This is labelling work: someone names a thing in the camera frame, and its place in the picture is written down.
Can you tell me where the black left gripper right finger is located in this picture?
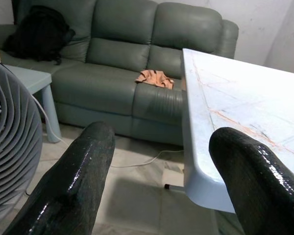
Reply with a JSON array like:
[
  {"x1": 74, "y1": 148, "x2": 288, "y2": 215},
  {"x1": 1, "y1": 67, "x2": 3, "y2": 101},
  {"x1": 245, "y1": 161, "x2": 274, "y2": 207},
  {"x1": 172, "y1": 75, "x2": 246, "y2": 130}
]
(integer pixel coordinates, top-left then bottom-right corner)
[{"x1": 208, "y1": 126, "x2": 294, "y2": 235}]

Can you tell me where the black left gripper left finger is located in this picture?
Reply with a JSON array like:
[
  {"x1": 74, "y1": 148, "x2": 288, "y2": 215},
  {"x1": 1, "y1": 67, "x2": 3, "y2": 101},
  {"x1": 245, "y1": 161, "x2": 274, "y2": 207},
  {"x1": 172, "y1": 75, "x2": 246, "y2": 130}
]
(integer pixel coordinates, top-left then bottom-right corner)
[{"x1": 3, "y1": 121, "x2": 116, "y2": 235}]

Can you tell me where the grey round fan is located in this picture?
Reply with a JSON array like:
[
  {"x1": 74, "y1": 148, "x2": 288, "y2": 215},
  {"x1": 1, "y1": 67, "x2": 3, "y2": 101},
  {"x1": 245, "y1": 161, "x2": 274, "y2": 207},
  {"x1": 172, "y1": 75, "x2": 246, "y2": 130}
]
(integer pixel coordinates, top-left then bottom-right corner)
[{"x1": 0, "y1": 58, "x2": 43, "y2": 217}]

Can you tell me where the grey-green leather sofa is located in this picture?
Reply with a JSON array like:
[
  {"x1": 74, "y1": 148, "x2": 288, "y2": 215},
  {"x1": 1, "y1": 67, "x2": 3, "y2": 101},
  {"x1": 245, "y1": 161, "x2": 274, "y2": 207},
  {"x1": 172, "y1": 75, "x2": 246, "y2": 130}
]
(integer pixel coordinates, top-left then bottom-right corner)
[{"x1": 0, "y1": 0, "x2": 240, "y2": 147}]

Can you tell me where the light blue side table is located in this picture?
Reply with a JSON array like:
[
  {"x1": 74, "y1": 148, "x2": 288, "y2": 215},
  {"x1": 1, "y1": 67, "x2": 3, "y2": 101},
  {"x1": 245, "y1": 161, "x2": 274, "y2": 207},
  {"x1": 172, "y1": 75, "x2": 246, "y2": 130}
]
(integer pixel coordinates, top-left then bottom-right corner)
[{"x1": 3, "y1": 64, "x2": 62, "y2": 144}]

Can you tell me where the orange crumpled cloth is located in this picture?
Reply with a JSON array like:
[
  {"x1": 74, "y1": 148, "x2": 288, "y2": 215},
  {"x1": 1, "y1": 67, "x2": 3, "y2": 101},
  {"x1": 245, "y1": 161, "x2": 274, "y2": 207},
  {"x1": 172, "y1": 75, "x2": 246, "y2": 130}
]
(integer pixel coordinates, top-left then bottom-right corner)
[{"x1": 134, "y1": 69, "x2": 175, "y2": 90}]

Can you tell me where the black backpack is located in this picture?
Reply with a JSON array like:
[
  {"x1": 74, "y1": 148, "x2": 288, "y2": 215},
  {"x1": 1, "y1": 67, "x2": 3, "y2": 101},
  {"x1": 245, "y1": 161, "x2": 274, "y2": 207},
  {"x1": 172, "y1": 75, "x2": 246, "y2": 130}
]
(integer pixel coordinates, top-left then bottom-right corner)
[{"x1": 3, "y1": 5, "x2": 76, "y2": 66}]

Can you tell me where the white power cable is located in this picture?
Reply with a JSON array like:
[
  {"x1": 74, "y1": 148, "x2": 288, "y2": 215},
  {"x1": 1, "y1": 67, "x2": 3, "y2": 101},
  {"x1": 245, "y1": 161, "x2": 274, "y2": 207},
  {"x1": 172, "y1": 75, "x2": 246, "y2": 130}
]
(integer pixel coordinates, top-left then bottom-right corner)
[{"x1": 30, "y1": 93, "x2": 186, "y2": 168}]

